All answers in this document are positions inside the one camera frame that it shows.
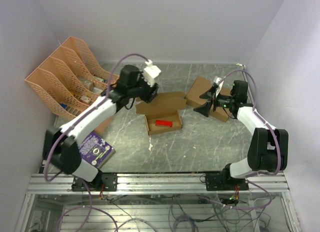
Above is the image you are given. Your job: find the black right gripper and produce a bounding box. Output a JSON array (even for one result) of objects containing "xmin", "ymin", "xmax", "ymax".
[{"xmin": 193, "ymin": 86, "xmax": 235, "ymax": 117}]

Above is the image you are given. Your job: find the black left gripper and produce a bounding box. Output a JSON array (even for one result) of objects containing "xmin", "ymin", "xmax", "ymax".
[{"xmin": 128, "ymin": 70, "xmax": 160, "ymax": 104}]

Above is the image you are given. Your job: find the cardboard box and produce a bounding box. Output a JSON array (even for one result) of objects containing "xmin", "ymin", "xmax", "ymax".
[
  {"xmin": 184, "ymin": 75, "xmax": 233, "ymax": 123},
  {"xmin": 135, "ymin": 91, "xmax": 187, "ymax": 136}
]

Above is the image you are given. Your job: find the red block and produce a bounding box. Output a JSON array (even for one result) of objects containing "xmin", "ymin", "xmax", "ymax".
[{"xmin": 155, "ymin": 119, "xmax": 173, "ymax": 128}]

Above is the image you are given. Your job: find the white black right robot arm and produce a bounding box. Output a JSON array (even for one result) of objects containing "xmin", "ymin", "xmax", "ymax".
[{"xmin": 193, "ymin": 77, "xmax": 289, "ymax": 190}]

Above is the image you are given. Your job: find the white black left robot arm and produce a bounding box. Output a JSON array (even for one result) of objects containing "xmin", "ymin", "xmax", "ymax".
[{"xmin": 43, "ymin": 61, "xmax": 161, "ymax": 191}]

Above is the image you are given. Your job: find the closed folded cardboard box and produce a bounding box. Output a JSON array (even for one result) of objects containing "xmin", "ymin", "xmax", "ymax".
[{"xmin": 184, "ymin": 75, "xmax": 233, "ymax": 123}]

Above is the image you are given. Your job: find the purple book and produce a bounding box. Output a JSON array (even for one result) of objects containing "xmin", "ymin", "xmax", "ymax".
[{"xmin": 78, "ymin": 131, "xmax": 116, "ymax": 169}]

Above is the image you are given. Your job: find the pink plastic desk organizer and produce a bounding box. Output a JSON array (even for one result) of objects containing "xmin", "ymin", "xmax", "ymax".
[{"xmin": 25, "ymin": 36, "xmax": 119, "ymax": 121}]

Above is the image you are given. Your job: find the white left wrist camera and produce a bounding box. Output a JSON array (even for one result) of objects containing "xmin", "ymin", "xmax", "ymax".
[{"xmin": 142, "ymin": 59, "xmax": 162, "ymax": 87}]

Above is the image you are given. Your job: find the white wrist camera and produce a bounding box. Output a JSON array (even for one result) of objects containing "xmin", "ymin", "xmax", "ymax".
[
  {"xmin": 142, "ymin": 59, "xmax": 162, "ymax": 87},
  {"xmin": 213, "ymin": 76, "xmax": 224, "ymax": 97}
]

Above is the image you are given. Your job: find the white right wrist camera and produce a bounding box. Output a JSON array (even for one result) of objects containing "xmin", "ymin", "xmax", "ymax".
[{"xmin": 213, "ymin": 76, "xmax": 224, "ymax": 97}]

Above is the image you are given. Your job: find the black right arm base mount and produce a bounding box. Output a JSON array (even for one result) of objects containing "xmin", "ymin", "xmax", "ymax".
[{"xmin": 205, "ymin": 172, "xmax": 249, "ymax": 191}]

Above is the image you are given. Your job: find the aluminium frame rail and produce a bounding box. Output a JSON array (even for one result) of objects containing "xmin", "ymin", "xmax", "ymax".
[{"xmin": 27, "ymin": 172, "xmax": 290, "ymax": 195}]

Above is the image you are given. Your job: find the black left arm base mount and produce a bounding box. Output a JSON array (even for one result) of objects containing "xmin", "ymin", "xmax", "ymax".
[{"xmin": 71, "ymin": 172, "xmax": 118, "ymax": 192}]

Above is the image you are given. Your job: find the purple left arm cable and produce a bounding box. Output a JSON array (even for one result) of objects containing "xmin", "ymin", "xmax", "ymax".
[{"xmin": 43, "ymin": 53, "xmax": 151, "ymax": 232}]

